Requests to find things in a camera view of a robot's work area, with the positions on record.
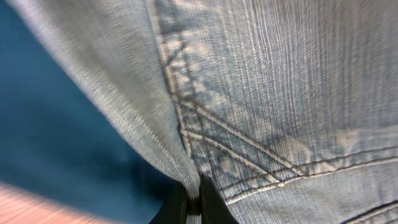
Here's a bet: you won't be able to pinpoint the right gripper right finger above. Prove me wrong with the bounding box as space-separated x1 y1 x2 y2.
200 174 238 224

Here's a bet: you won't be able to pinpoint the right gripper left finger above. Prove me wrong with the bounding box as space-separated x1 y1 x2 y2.
149 183 188 224

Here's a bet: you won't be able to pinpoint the light blue denim shorts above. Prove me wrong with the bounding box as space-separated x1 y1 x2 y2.
10 0 397 223

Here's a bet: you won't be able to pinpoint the dark blue shirt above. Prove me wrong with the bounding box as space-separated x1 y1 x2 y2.
1 2 175 223

